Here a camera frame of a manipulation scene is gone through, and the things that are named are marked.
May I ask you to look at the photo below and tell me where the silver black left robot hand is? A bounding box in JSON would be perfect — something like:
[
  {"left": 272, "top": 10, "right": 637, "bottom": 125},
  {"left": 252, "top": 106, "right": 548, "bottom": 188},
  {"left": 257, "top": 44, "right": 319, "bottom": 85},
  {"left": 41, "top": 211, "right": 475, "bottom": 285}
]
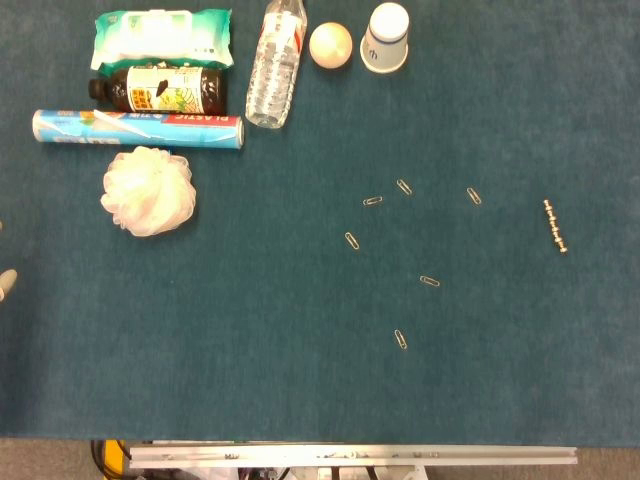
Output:
[{"left": 0, "top": 269, "right": 19, "bottom": 303}]

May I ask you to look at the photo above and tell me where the silver beaded magnetic rod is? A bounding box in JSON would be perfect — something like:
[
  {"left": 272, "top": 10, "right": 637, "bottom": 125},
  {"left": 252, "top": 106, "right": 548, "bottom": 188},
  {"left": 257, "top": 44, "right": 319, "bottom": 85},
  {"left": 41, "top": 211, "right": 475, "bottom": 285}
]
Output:
[{"left": 543, "top": 198, "right": 570, "bottom": 255}]

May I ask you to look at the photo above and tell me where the white mesh bath sponge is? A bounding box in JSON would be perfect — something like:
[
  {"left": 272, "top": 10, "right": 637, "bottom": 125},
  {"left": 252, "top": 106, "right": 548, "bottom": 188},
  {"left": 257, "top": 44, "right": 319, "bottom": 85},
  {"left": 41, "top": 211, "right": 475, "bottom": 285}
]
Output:
[{"left": 99, "top": 145, "right": 198, "bottom": 238}]

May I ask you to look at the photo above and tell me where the yellow plastic part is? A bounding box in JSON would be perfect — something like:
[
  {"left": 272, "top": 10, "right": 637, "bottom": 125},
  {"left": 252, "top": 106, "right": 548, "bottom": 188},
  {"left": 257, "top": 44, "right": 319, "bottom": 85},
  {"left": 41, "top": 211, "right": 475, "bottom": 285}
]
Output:
[{"left": 103, "top": 439, "right": 126, "bottom": 480}]

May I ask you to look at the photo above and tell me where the blue plastic wrap roll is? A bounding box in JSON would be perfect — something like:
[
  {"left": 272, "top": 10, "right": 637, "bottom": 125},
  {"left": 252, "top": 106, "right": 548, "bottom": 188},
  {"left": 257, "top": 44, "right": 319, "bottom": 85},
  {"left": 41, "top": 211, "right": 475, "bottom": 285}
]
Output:
[{"left": 32, "top": 108, "right": 246, "bottom": 151}]

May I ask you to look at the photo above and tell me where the dark brown sauce bottle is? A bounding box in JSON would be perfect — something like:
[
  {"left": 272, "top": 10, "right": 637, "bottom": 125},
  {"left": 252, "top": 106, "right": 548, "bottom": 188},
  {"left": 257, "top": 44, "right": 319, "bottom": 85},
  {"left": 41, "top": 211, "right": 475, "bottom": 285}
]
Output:
[{"left": 88, "top": 62, "right": 227, "bottom": 115}]

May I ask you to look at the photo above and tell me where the green white wet wipes pack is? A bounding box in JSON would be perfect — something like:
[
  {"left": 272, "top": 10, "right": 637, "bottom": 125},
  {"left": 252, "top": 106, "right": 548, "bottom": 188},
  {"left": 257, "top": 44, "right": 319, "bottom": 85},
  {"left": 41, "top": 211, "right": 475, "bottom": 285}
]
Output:
[{"left": 90, "top": 8, "right": 235, "bottom": 71}]

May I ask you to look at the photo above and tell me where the teal felt table cloth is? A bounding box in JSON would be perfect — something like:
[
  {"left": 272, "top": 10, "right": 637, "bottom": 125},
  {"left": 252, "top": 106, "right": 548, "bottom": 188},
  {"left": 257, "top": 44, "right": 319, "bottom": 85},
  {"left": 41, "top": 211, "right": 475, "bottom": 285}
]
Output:
[{"left": 0, "top": 0, "right": 640, "bottom": 449}]

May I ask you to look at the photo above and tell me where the clear plastic water bottle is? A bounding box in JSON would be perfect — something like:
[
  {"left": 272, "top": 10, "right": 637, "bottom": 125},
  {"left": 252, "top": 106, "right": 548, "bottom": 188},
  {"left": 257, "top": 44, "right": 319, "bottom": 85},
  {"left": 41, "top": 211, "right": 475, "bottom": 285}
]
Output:
[{"left": 244, "top": 0, "right": 308, "bottom": 130}]

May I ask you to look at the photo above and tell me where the cream white ball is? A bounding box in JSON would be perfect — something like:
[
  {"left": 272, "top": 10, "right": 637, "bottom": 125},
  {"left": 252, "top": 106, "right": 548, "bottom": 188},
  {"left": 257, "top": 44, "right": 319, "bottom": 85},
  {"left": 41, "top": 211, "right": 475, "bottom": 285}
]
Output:
[{"left": 308, "top": 21, "right": 354, "bottom": 69}]

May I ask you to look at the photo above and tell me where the white paper cup blue print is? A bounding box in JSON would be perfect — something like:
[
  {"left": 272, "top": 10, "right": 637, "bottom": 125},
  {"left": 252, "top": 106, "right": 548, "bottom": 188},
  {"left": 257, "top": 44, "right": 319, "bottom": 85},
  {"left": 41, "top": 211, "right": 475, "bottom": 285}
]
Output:
[{"left": 359, "top": 2, "right": 411, "bottom": 75}]

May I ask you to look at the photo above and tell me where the black cable bundle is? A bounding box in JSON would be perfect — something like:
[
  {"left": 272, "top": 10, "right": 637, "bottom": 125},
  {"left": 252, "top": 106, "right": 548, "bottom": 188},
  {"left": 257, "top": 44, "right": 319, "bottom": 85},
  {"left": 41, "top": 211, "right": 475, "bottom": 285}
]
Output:
[{"left": 89, "top": 439, "right": 109, "bottom": 480}]

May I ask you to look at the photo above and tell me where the aluminium profile rail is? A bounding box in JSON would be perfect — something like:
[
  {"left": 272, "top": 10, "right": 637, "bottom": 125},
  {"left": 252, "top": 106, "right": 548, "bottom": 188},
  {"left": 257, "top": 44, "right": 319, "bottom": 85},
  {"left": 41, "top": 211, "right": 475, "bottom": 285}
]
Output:
[{"left": 128, "top": 444, "right": 579, "bottom": 469}]

